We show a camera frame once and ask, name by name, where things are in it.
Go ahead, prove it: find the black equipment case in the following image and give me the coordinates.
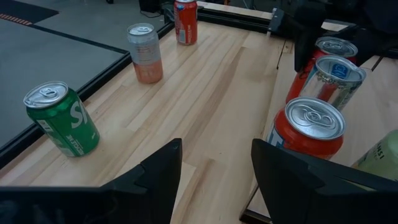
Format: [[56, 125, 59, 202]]
[[138, 0, 175, 15]]

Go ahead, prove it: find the black mat orange striped edge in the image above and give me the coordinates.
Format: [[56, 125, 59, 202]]
[[0, 0, 60, 26]]

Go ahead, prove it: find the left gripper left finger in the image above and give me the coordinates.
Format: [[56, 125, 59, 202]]
[[0, 138, 183, 224]]

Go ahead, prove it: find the silver can blue tab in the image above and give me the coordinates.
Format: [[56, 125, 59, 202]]
[[298, 55, 367, 112]]

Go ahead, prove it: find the pale green drink can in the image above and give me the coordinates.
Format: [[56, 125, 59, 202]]
[[351, 129, 398, 182]]

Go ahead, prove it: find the green soda can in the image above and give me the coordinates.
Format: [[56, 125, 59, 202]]
[[23, 80, 101, 158]]

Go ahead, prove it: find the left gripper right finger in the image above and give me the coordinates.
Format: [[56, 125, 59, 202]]
[[251, 138, 398, 224]]

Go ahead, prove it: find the silver and orange can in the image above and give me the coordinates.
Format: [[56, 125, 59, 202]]
[[126, 22, 164, 84]]

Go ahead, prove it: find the orange can blue white print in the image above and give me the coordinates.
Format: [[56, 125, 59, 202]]
[[266, 96, 346, 161]]

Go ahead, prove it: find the orange-red soda can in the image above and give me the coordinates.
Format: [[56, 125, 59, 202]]
[[173, 0, 198, 46]]

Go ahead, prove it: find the dark red soda can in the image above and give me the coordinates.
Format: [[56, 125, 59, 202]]
[[285, 36, 359, 103]]

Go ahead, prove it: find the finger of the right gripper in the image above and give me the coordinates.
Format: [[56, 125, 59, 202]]
[[351, 23, 392, 66], [293, 12, 327, 73]]

